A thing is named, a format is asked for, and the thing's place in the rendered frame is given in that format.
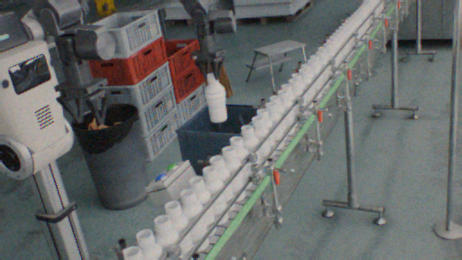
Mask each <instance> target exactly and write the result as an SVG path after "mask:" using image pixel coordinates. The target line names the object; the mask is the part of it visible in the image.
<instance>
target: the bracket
mask: <svg viewBox="0 0 462 260"><path fill-rule="evenodd" d="M400 2H403V0H401V1H398V0H394V1H390V0H386V1H385V3H386V4H387V5H386V6H385V9H389V5H388V4H389V3H394V4H395V22H391V21H390V19H392V17H390V16H389V17H385V12H382V17H380V18H376V16H375V15H376V12H371V15H373V16H374V17H372V21H376V20H378V19H382V41H378V42H381V44H382V45H383V48H377V43H376V48H377V49H382V52H383V53H385V51H386V48H385V44H386V41H385V40H384V34H385V26H387V21H388V19H389V28H390V29H391V30H395V33H397V31H398V30H399V28H398V27H397V24H398V23H399V22H398V21H397V4H398V8H400V7H404V9H405V12H401V8H400V13H401V14H404V15H405V16H407V14H408V12H407V11H408V0H405V6H401V3H400ZM390 23H394V24H395V28H391V26H390ZM352 34H353V35H354V37H358V36H359V32H353V33H352ZM327 40H329V37H328V34H326V39H325V41H319V42H323V44H325V43H327ZM372 41H377V35H376V36H375V39H370V37H369V34H368V33H367V34H366V35H365V38H364V39H361V40H359V38H355V40H354V42H355V43H356V45H354V46H353V47H355V48H354V50H358V49H359V45H357V43H358V42H365V45H366V65H362V64H361V60H360V59H359V65H360V66H361V67H365V68H366V73H362V72H361V68H360V67H359V73H360V74H366V79H370V76H371V73H370V68H371V66H370V57H369V45H370V50H371V49H372ZM329 62H330V64H329V66H332V67H331V68H330V70H331V72H333V74H330V75H329V76H330V80H336V79H337V74H334V72H336V71H337V70H343V74H344V87H345V96H344V97H341V96H340V95H339V94H338V93H339V91H338V89H337V97H339V98H343V99H344V102H346V105H345V106H340V105H339V98H338V99H337V105H338V106H340V107H344V109H345V111H346V113H347V114H349V110H350V109H351V106H350V105H349V101H350V99H351V97H350V96H349V95H348V85H347V78H348V80H351V70H356V68H349V67H348V65H347V61H344V67H343V68H337V67H334V65H335V64H336V60H330V61H329ZM298 64H299V67H298V68H291V70H296V72H297V74H299V70H301V61H299V62H298ZM296 100H297V102H298V104H297V105H300V106H299V108H298V110H299V112H300V114H299V115H298V116H297V117H298V118H299V120H298V121H301V122H304V120H305V119H306V117H305V114H302V113H304V112H305V111H311V113H312V115H314V120H315V138H316V141H311V140H310V139H309V133H306V136H307V141H308V151H310V152H312V153H316V154H315V155H316V157H317V158H318V161H321V160H322V155H323V152H322V148H321V146H322V141H321V140H320V138H319V122H322V112H328V109H327V108H319V105H318V101H317V100H313V101H312V103H313V106H312V107H305V106H302V105H303V103H304V97H298V98H297V99H296ZM261 101H262V104H261V105H260V106H253V108H257V109H258V110H260V109H265V104H266V103H265V98H262V99H261ZM310 142H312V143H315V147H316V148H317V151H311V150H310ZM206 156H207V160H206V161H202V160H198V163H200V164H204V166H205V168H206V167H207V166H210V165H211V164H210V159H211V158H212V153H211V152H208V153H206ZM247 158H248V162H249V163H252V165H251V172H254V173H252V174H251V176H250V178H252V181H251V183H258V181H259V180H261V177H260V173H257V172H258V171H259V170H262V171H266V173H267V176H269V178H270V183H271V189H272V195H273V204H272V205H268V204H267V203H266V202H265V193H264V194H263V195H262V202H263V204H264V205H265V206H264V208H263V212H264V215H265V216H266V217H267V218H271V219H274V221H273V224H274V225H275V226H276V229H281V224H282V223H283V218H282V217H281V210H282V206H281V205H279V204H278V198H277V192H276V184H280V172H282V173H286V172H287V170H286V169H280V168H276V163H275V162H273V158H269V159H267V161H268V166H266V167H265V166H259V163H256V161H257V160H258V155H257V153H249V154H248V156H247ZM266 207H272V208H273V214H274V217H273V216H269V215H268V214H267V208H266ZM118 244H119V245H120V248H114V247H109V252H114V253H116V255H117V256H118V258H119V260H124V251H125V250H126V249H127V248H128V247H131V244H126V242H125V239H123V238H121V239H120V240H119V241H118ZM166 252H168V254H169V258H171V259H174V260H184V258H179V257H180V255H181V254H182V251H181V247H180V246H177V245H174V244H171V246H170V247H169V248H168V249H167V250H166ZM192 258H193V260H204V259H202V258H200V257H199V254H194V255H192Z"/></svg>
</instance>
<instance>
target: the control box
mask: <svg viewBox="0 0 462 260"><path fill-rule="evenodd" d="M175 164H176V166H174V168H172V169H170V170H167V169H166V170H164V171H163V172H162V173H165V177H163V178H161V179H160V180H158V181H157V180H156V179H155V180H153V181H152V182H151V183H149V185H148V186H147V187H145V190H146V191H147V192H148V194H149V197H150V198H151V199H152V203H153V205H155V207H156V208H159V207H161V206H165V205H166V204H167V203H168V202H170V201H177V200H178V199H179V198H180V192H181V191H182V190H186V189H189V180H190V179H191V178H193V177H197V175H196V173H195V171H194V170H193V169H192V167H191V164H190V162H189V161H188V160H187V161H184V162H177V163H175ZM162 173H160V174H162Z"/></svg>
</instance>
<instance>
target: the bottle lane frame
mask: <svg viewBox="0 0 462 260"><path fill-rule="evenodd" d="M389 16H390V17H392V19H390V21H391V22H395V4H393V6H392V8H390V9H389V12H388V13H387V14H386V15H385V17H389ZM393 32H394V30H391V29H390V28H389V19H388V21H387V26H385V34H384V40H385V41H386V43H387V42H388V40H389V38H390V37H391V36H392V34H393ZM376 35H377V41H372V49H371V50H370V45H369V57H370V66H371V68H372V66H373V65H374V62H375V61H376V59H377V57H378V55H380V53H381V51H382V49H377V48H383V45H382V44H381V42H378V41H382V22H380V23H379V24H378V25H377V27H376V28H375V29H374V31H373V33H371V34H370V39H375V36H376ZM376 43H377V48H376ZM359 59H360V60H361V64H362V65H366V45H365V44H364V45H363V46H362V48H361V49H360V50H359V52H358V53H357V54H356V56H355V57H354V58H353V59H352V61H351V62H350V63H348V67H349V68H356V70H351V80H348V78H347V85H348V95H349V96H350V97H351V98H352V97H353V96H354V94H355V79H356V78H357V76H358V75H359V77H360V79H361V81H360V85H361V84H362V81H363V80H364V79H365V77H366V74H360V73H359V67H360V68H361V72H362V73H366V68H365V67H361V66H360V65H359ZM371 68H370V69H371ZM337 89H338V91H339V93H338V94H339V95H340V96H341V97H344V96H345V87H344V74H343V73H342V74H340V77H339V78H338V79H337V81H336V82H335V84H334V85H333V87H332V88H331V89H330V90H329V92H328V93H327V95H326V96H325V97H324V98H323V99H322V101H321V102H320V103H319V108H327V109H328V112H322V122H319V138H320V140H321V141H322V145H323V144H324V143H325V142H326V139H327V138H328V137H329V134H330V133H331V131H333V127H335V125H336V124H337V121H338V120H339V118H340V117H341V116H342V114H343V113H344V110H345V109H344V107H340V106H345V105H346V102H344V99H343V98H339V97H337ZM338 98H339V105H340V106H338V105H337V99H338ZM306 133H309V139H310V140H311V141H316V138H315V120H314V115H312V113H311V116H310V117H309V118H308V120H307V121H306V123H305V124H304V126H303V127H302V128H301V129H300V131H299V132H298V133H297V134H296V135H295V137H293V140H292V141H291V143H290V145H288V146H287V148H286V149H285V151H284V152H283V154H282V155H281V156H280V158H279V159H278V160H277V161H276V162H275V163H276V168H280V169H286V170H287V172H286V173H282V172H280V184H276V192H277V198H278V204H279V205H281V206H282V210H281V212H282V211H283V208H284V207H285V205H287V201H289V199H290V198H291V195H292V194H293V193H294V191H295V190H296V188H297V187H298V184H300V181H301V179H302V178H303V177H304V174H305V173H306V172H307V170H308V168H309V167H310V166H311V163H312V162H313V160H314V159H315V157H316V155H315V154H316V153H312V152H310V151H308V141H307V136H306ZM321 148H322V146H321ZM264 193H265V202H266V203H267V204H268V205H272V204H273V195H272V189H271V183H270V178H269V176H267V174H266V176H265V177H264V179H262V182H261V183H260V184H258V187H257V188H256V189H255V190H254V191H253V194H252V196H251V197H250V198H248V201H247V202H246V203H245V205H243V207H242V208H241V210H240V211H239V212H237V216H235V218H234V219H230V220H231V221H232V222H230V225H229V226H228V227H225V229H226V230H225V232H224V233H223V235H222V236H218V237H219V240H218V241H217V242H216V243H215V244H211V245H213V247H212V249H211V250H210V251H209V253H208V254H205V255H206V258H204V260H236V259H237V257H238V256H239V255H240V254H241V251H245V252H246V254H247V259H248V260H252V258H254V256H255V253H256V252H257V251H258V249H259V247H260V246H261V244H262V242H263V241H264V240H265V237H266V236H267V235H268V233H269V231H270V229H271V228H272V227H273V221H274V219H271V218H267V217H266V216H265V215H264V212H263V208H264V206H265V205H264V204H263V202H262V195H263V194H264Z"/></svg>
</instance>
